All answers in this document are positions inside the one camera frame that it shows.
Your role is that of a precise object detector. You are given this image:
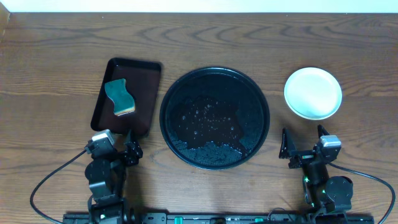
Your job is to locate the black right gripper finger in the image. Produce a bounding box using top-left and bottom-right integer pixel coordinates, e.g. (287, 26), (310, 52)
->
(317, 124), (330, 137)
(279, 128), (297, 159)

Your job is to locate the green yellow sponge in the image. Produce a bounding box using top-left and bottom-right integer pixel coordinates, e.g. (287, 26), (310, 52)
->
(104, 78), (136, 116)

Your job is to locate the mint green plate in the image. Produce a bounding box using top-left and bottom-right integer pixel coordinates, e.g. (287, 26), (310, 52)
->
(284, 67), (343, 120)

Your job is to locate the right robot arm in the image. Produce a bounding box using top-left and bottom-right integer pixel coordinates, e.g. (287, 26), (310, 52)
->
(279, 125), (353, 223)

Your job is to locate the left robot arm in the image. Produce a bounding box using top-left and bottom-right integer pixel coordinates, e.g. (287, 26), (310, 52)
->
(85, 129), (143, 224)

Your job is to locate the dark rectangular tray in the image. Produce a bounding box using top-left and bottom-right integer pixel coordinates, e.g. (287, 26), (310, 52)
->
(90, 58), (162, 138)

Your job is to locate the round black tray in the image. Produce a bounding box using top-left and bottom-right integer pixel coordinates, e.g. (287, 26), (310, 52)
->
(159, 67), (270, 170)

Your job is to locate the wooden side panel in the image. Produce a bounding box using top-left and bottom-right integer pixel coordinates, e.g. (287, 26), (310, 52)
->
(0, 3), (11, 40)

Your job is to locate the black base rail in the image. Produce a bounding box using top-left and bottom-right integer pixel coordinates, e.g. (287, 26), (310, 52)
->
(63, 212), (375, 224)

